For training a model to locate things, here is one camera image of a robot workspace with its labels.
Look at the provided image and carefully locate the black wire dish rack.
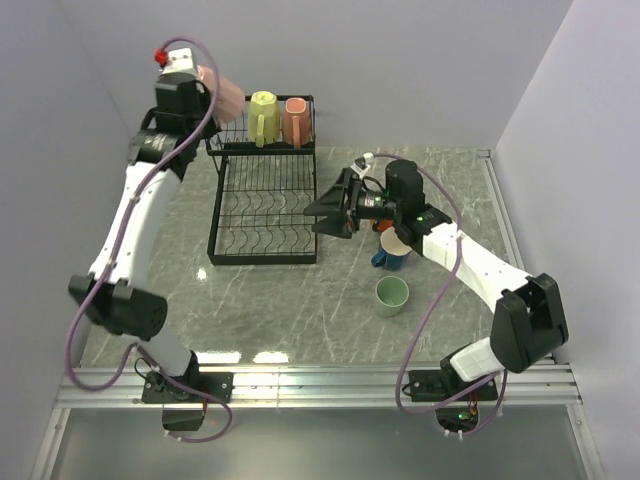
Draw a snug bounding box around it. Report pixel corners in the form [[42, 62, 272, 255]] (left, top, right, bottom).
[[206, 111, 318, 266]]

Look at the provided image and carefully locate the yellow-green faceted mug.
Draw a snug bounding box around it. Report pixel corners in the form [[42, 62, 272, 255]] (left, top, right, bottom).
[[247, 91, 281, 148]]

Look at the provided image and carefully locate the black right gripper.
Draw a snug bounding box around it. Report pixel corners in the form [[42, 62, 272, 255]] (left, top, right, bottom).
[[305, 169, 402, 240]]

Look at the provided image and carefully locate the light green tumbler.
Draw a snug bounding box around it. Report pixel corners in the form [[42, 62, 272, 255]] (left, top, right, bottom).
[[374, 276, 410, 318]]

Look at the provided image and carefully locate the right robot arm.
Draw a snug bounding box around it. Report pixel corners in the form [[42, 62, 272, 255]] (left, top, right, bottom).
[[304, 153, 569, 400]]

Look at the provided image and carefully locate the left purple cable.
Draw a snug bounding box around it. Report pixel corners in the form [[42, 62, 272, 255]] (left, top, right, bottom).
[[64, 35, 234, 444]]

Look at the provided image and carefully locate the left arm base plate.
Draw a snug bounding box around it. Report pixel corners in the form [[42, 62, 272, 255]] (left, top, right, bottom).
[[141, 372, 234, 404]]

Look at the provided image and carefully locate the pale pink mug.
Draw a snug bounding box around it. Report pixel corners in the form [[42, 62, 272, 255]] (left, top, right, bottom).
[[197, 65, 245, 125]]

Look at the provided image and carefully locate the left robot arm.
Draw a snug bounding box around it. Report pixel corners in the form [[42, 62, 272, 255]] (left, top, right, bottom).
[[66, 73, 218, 402]]

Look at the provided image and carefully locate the salmon floral mug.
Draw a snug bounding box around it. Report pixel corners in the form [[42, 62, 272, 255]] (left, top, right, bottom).
[[282, 97, 312, 149]]

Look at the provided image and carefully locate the blue mug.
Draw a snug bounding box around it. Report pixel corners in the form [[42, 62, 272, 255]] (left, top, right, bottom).
[[371, 228, 412, 271]]

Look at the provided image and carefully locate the orange mug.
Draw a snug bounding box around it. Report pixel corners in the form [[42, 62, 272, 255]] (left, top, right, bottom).
[[370, 219, 393, 233]]

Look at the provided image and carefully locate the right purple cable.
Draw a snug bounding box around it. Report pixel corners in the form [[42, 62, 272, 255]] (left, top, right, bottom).
[[394, 153, 509, 437]]

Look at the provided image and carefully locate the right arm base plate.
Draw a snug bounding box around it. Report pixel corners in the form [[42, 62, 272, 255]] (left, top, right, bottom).
[[402, 369, 498, 403]]

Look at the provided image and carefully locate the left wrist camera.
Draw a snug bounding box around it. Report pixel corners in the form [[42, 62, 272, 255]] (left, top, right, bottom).
[[154, 47, 199, 78]]

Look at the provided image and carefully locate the purple cable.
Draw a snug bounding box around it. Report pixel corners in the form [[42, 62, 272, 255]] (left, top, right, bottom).
[[64, 35, 234, 444], [394, 153, 509, 437]]

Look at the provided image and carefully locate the aluminium mounting rail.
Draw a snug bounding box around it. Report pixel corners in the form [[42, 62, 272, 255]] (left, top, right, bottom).
[[32, 360, 605, 479]]

